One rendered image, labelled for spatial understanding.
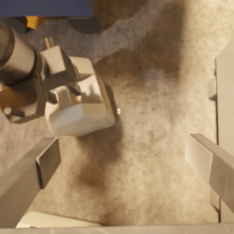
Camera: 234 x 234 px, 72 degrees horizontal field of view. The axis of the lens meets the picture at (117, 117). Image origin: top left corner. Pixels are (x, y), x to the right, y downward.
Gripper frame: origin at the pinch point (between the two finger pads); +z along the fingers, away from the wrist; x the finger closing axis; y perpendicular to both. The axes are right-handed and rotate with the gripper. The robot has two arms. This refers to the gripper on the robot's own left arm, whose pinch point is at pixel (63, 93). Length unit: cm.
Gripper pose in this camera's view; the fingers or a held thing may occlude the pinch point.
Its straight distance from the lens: 42.4
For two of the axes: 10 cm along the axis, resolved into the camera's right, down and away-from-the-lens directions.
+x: -9.4, 3.2, 0.9
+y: -3.0, -9.4, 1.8
